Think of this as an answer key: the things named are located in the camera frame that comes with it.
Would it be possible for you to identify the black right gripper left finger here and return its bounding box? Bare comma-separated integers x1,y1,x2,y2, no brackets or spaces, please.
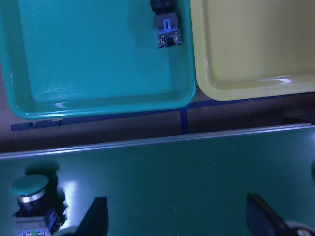
53,196,109,236

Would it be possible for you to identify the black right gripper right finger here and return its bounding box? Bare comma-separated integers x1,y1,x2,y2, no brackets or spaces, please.
246,194,315,236

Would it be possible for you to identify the green push button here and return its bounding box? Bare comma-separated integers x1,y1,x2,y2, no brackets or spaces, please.
10,174,67,236
150,0,182,49

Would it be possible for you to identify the green conveyor belt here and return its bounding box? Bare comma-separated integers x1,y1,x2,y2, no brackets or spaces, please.
0,125,315,236

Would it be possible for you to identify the green plastic tray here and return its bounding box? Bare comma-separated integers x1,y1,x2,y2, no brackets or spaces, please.
0,0,197,120

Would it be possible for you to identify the yellow plastic tray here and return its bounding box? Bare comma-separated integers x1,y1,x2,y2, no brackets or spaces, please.
190,0,315,101

